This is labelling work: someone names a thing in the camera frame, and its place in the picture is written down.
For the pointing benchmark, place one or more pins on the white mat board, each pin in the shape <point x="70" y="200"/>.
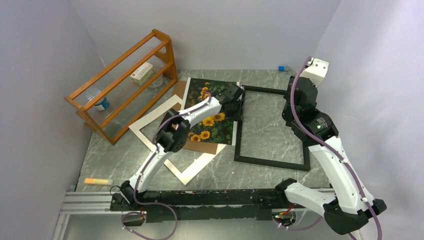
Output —
<point x="197" y="164"/>

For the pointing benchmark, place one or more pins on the white red medicine box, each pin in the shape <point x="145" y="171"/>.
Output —
<point x="142" y="73"/>

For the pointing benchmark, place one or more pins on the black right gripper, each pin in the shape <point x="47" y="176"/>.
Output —
<point x="285" y="94"/>

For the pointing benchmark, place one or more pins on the blue capped small bottle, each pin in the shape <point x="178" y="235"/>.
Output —
<point x="283" y="68"/>

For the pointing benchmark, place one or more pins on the blue labelled plastic bottle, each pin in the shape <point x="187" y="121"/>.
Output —
<point x="102" y="104"/>

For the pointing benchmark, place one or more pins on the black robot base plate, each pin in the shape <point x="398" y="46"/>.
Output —
<point x="218" y="204"/>

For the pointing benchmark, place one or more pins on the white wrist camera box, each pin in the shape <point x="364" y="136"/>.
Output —
<point x="315" y="70"/>

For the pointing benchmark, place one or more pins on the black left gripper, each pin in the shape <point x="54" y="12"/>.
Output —
<point x="238" y="115"/>

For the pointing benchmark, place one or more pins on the orange yellow marker pen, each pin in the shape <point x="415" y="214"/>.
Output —
<point x="98" y="181"/>

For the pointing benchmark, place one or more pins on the sunflower photo print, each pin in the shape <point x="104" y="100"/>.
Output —
<point x="217" y="128"/>

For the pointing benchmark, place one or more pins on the brown backing board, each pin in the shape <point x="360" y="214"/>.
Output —
<point x="198" y="146"/>

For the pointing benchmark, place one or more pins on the orange wooden shelf rack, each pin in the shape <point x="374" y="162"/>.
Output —
<point x="128" y="101"/>

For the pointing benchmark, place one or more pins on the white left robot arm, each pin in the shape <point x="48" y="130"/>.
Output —
<point x="172" y="135"/>

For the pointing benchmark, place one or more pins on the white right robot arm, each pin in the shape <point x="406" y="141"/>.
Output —
<point x="352" y="205"/>

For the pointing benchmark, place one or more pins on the black picture frame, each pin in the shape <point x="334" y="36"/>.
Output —
<point x="305" y="166"/>

